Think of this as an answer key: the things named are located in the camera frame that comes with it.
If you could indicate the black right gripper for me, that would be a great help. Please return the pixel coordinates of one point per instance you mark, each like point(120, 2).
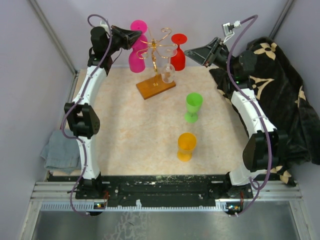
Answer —
point(203, 55)

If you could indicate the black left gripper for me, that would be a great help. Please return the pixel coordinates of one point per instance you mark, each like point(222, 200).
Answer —
point(128, 37)

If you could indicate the red plastic wine glass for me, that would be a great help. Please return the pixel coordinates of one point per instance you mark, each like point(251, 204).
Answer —
point(179, 60)

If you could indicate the magenta plastic wine glass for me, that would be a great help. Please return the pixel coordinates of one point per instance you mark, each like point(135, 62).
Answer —
point(136, 63)

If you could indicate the clear wine glass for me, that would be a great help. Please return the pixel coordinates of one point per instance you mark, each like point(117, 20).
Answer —
point(168, 70)

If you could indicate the gold wire wine glass rack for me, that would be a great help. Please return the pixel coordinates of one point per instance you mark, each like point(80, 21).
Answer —
point(154, 85)

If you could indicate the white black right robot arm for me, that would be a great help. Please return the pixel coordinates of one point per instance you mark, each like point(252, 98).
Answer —
point(266, 144)

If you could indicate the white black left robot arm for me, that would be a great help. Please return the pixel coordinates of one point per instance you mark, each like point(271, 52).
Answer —
point(80, 115)

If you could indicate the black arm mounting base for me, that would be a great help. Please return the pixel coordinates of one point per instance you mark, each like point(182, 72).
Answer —
point(154, 193)

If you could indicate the green plastic wine glass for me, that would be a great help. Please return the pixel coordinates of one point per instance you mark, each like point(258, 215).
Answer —
point(194, 102)

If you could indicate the orange plastic wine glass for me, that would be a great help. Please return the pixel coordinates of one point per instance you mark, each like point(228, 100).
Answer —
point(186, 144)

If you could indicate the black floral blanket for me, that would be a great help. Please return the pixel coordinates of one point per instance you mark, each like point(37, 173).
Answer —
point(280, 94)

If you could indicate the grey blue cloth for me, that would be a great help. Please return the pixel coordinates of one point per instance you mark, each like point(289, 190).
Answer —
point(61, 153)

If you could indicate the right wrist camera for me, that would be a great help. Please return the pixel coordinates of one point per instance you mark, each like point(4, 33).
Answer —
point(228, 29)

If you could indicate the aluminium frame rail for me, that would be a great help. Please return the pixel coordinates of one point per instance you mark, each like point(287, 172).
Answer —
point(273, 213)

